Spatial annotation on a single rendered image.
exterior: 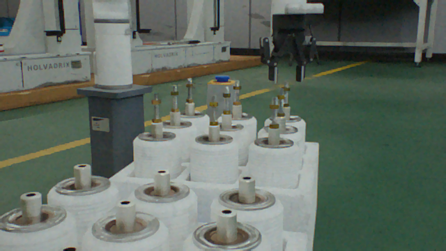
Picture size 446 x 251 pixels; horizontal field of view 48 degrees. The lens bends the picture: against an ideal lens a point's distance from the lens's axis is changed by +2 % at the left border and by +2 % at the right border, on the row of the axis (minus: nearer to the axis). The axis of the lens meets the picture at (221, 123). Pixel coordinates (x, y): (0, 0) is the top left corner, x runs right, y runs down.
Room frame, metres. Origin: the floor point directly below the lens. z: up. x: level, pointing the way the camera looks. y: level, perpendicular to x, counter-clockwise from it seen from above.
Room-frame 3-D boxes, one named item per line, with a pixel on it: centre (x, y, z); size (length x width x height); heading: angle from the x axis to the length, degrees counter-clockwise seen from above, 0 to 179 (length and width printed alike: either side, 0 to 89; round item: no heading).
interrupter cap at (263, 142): (0.92, -0.10, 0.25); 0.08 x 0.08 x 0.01
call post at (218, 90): (1.36, 0.00, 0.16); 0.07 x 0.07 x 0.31; 77
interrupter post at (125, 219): (0.53, 0.11, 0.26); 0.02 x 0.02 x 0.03
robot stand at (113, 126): (1.35, 0.29, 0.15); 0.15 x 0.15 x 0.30; 59
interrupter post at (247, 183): (0.62, -0.03, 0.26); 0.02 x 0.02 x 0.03
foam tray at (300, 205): (1.06, -0.01, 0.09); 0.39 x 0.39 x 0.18; 77
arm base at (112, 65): (1.35, 0.29, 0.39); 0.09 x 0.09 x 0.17; 59
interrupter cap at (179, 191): (0.65, 0.08, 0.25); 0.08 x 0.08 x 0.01
